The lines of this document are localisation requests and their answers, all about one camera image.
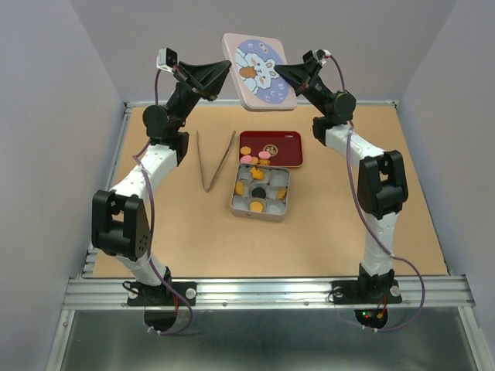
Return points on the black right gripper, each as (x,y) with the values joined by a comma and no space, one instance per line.
(302,76)

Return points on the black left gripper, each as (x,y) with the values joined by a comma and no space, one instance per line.
(204,80)

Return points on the silver tin lid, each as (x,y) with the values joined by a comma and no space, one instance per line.
(253,62)

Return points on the flower orange cookie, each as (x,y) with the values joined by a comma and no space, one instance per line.
(257,174)

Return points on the round orange cookie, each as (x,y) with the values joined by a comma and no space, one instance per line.
(281,193)

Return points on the silver cookie tin with cups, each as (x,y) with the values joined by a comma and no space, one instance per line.
(275,178)

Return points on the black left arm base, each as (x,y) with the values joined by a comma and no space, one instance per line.
(142,295)

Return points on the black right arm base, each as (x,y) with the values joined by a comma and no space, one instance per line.
(366,289)

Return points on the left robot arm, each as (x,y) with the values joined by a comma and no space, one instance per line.
(122,221)

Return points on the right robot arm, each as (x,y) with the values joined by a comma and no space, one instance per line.
(377,177)

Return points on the red rectangular tray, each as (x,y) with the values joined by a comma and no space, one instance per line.
(285,147)

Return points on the small orange cookie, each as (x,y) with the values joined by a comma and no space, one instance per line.
(245,150)

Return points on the pink round cookie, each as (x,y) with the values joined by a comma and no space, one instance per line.
(265,155)

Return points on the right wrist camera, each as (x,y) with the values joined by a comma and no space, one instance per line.
(322,55)

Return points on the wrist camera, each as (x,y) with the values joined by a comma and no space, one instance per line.
(166,60)
(322,55)

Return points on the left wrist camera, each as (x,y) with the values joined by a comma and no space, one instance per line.
(166,60)

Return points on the aluminium front rail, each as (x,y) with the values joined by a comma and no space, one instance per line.
(270,293)

